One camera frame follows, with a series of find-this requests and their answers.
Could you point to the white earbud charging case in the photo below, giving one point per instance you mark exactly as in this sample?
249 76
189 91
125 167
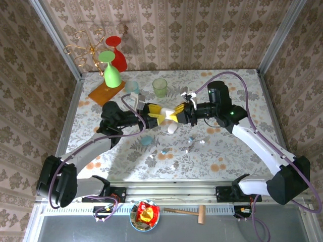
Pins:
166 111
172 128

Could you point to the small blue lid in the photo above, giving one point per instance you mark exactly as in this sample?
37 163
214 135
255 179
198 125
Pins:
146 141

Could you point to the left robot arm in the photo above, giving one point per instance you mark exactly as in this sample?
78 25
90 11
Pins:
85 153

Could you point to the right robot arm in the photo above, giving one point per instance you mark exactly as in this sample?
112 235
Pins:
255 143

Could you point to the green plastic tumbler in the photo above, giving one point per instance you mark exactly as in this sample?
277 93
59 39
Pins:
159 88

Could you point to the orange wooden board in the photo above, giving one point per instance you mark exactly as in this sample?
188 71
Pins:
103 94

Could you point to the blue plastic tumbler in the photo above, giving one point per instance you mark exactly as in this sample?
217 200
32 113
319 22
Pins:
132 87

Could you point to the green wine glass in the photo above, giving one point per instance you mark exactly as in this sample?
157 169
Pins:
112 78

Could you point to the red wine glass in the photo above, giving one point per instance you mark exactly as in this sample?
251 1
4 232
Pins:
119 61

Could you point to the red yellow snack packet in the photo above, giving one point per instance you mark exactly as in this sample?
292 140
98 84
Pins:
146 214

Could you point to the wooden mallet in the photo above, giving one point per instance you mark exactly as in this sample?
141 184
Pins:
202 214

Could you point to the patterned ceramic bowl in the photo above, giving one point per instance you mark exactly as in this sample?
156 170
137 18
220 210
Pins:
145 228

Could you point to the aluminium table side rail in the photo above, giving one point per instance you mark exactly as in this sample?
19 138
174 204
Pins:
71 111
275 118

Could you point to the aluminium rail beam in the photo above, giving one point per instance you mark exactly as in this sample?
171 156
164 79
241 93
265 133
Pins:
171 192

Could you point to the aluminium frame post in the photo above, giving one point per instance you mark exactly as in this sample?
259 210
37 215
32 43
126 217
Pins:
59 43
32 221
304 227
280 37

